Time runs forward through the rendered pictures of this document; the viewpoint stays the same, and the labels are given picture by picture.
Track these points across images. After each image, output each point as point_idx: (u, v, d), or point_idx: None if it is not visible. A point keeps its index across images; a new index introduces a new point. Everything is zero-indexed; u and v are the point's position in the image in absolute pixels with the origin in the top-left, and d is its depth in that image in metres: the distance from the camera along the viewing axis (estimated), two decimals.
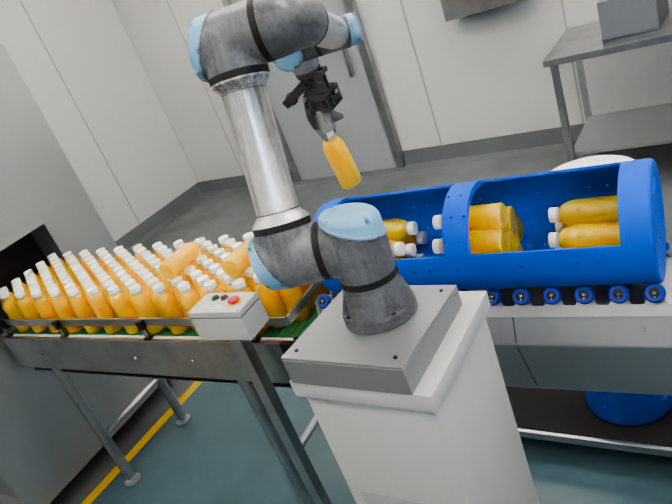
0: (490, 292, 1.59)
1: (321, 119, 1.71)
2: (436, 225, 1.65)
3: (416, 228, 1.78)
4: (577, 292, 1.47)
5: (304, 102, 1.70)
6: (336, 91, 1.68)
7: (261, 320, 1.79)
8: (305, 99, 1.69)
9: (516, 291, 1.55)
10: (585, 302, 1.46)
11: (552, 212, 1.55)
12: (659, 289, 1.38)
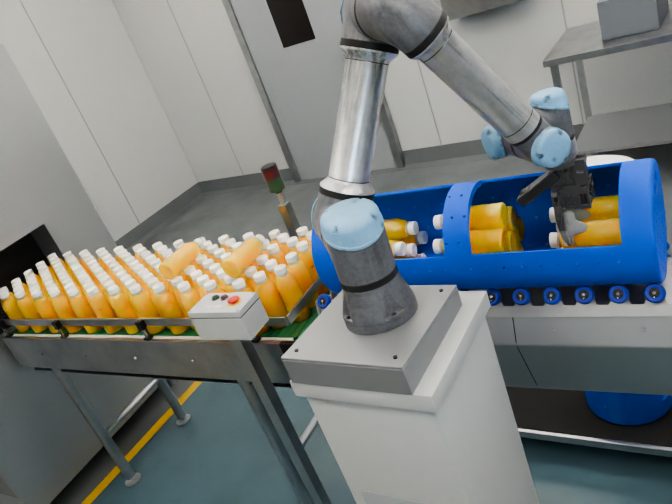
0: (490, 292, 1.59)
1: (571, 218, 1.40)
2: (437, 225, 1.65)
3: (417, 228, 1.78)
4: (577, 291, 1.47)
5: (552, 198, 1.39)
6: (592, 184, 1.38)
7: (261, 320, 1.79)
8: (555, 193, 1.38)
9: (516, 291, 1.55)
10: (584, 302, 1.46)
11: (553, 212, 1.55)
12: (659, 289, 1.38)
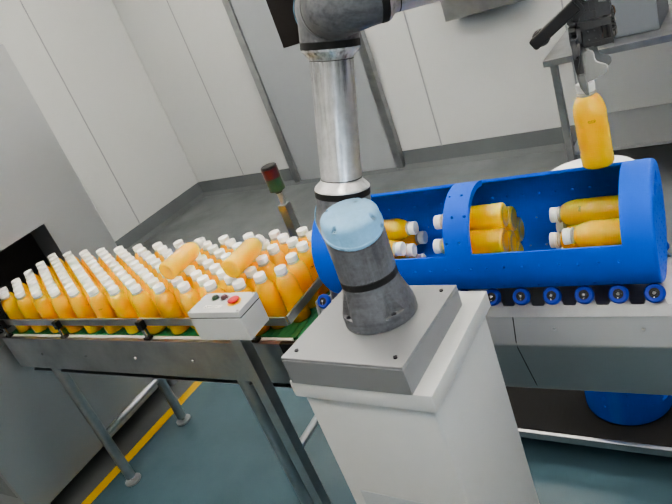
0: (490, 292, 1.59)
1: (590, 58, 1.25)
2: (437, 225, 1.65)
3: (417, 228, 1.78)
4: (577, 291, 1.47)
5: (570, 34, 1.24)
6: (615, 18, 1.24)
7: (261, 320, 1.79)
8: (573, 28, 1.24)
9: (516, 291, 1.55)
10: (584, 302, 1.46)
11: (553, 212, 1.55)
12: (659, 289, 1.38)
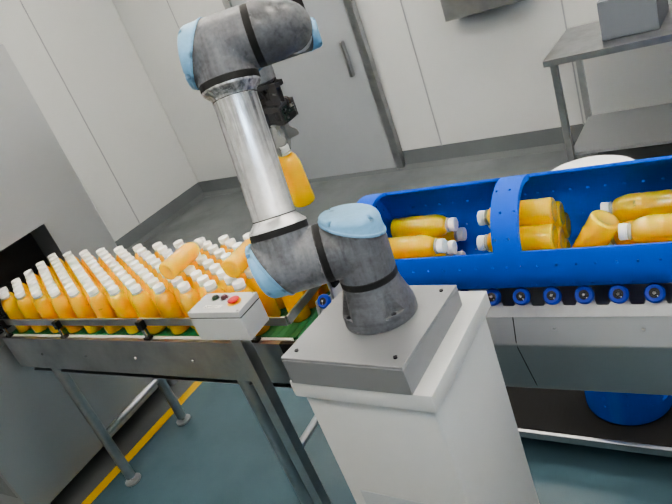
0: (487, 294, 1.59)
1: (275, 133, 1.71)
2: (481, 221, 1.58)
3: (457, 224, 1.72)
4: (577, 296, 1.47)
5: None
6: (291, 105, 1.68)
7: (261, 320, 1.79)
8: None
9: (514, 295, 1.56)
10: (590, 299, 1.46)
11: (605, 207, 1.48)
12: (654, 287, 1.39)
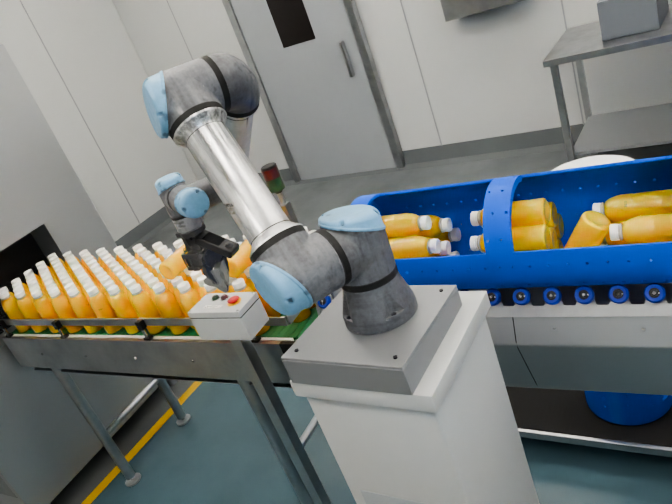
0: (487, 297, 1.59)
1: (216, 266, 1.75)
2: (474, 221, 1.59)
3: (451, 225, 1.73)
4: (580, 300, 1.47)
5: None
6: None
7: (261, 320, 1.79)
8: None
9: (515, 300, 1.55)
10: (591, 293, 1.46)
11: (597, 208, 1.49)
12: (650, 288, 1.39)
